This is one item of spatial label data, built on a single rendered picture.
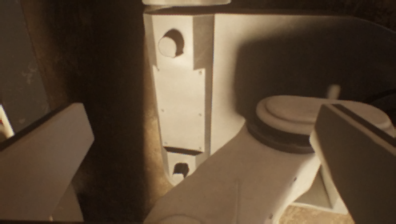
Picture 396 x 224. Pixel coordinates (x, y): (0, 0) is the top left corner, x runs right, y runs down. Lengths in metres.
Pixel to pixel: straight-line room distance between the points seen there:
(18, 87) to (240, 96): 0.40
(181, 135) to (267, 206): 0.35
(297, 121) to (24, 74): 0.38
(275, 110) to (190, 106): 0.22
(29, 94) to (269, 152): 0.35
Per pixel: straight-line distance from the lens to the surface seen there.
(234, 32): 0.45
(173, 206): 0.22
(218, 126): 0.55
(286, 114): 0.35
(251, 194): 0.28
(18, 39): 0.33
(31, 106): 0.36
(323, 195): 0.50
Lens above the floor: 0.61
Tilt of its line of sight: 56 degrees down
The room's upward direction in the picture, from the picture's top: 157 degrees counter-clockwise
